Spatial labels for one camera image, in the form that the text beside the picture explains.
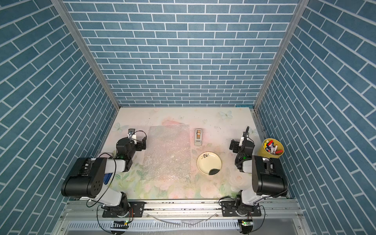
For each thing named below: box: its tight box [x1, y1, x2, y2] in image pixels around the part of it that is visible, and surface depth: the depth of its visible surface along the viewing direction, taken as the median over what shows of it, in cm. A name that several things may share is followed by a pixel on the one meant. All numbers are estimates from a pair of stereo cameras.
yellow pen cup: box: [258, 138, 285, 159], surface depth 86 cm
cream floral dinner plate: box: [196, 151, 223, 176], surface depth 91 cm
